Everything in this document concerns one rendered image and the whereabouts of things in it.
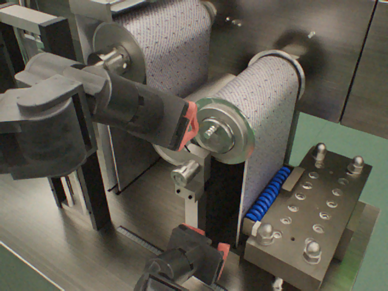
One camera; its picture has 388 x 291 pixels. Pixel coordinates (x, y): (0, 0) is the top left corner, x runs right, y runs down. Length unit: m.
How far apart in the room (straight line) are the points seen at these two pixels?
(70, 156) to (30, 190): 0.82
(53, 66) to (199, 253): 0.38
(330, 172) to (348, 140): 1.97
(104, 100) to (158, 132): 0.10
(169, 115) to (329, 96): 0.57
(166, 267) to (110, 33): 0.47
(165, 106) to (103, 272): 0.56
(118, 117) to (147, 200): 0.67
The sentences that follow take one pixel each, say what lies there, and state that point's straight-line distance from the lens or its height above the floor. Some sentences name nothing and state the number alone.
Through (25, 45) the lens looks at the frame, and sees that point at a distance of 0.80.
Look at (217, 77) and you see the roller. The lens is 0.93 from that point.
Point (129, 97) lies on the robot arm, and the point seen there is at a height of 1.46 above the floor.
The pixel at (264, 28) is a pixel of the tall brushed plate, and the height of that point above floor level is 1.34.
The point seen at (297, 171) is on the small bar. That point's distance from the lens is 0.95.
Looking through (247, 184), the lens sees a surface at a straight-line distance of 0.77.
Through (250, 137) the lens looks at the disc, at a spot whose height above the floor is 1.26.
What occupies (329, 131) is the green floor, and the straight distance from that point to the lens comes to 3.01.
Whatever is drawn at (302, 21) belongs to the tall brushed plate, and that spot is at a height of 1.37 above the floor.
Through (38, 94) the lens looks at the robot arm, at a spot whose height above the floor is 1.50.
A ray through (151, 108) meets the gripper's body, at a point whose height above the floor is 1.43.
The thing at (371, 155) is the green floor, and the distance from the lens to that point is 2.89.
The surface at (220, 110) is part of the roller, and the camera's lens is 0.66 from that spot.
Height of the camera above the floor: 1.66
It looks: 39 degrees down
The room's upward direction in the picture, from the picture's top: straight up
